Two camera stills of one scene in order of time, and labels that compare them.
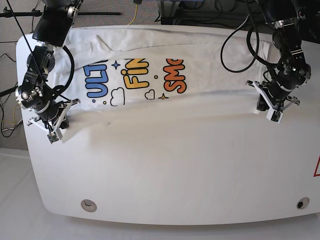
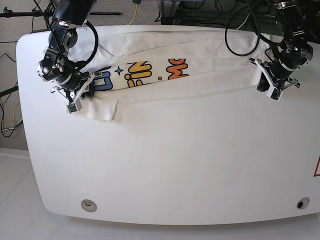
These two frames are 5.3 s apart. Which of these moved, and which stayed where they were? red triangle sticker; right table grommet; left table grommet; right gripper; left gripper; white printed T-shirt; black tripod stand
Moved: right gripper; white printed T-shirt; left gripper
Stayed: left table grommet; red triangle sticker; black tripod stand; right table grommet
